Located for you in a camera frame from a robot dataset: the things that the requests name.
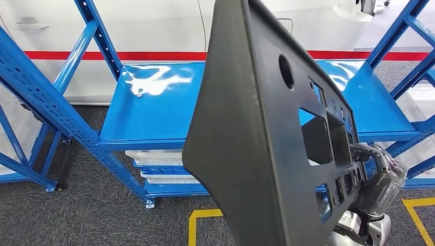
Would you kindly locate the black plastic bracket panel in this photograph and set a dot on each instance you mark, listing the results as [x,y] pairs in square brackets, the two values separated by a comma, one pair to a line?
[238,135]

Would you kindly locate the yellow floor tape square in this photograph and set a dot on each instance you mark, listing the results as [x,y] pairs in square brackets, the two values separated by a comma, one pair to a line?
[204,213]
[418,202]

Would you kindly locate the blue plastic crate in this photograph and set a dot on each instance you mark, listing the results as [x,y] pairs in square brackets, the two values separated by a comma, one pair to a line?
[163,171]

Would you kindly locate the large white plastic crate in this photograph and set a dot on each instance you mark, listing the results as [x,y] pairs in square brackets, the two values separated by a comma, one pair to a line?
[413,105]
[17,125]

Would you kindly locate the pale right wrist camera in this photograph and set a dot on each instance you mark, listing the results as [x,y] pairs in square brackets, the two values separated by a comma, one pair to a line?
[350,222]

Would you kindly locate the white round pedestal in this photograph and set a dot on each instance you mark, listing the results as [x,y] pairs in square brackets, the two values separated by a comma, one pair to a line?
[350,12]

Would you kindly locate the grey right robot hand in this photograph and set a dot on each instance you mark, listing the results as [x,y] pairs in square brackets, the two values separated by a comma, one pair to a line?
[380,193]

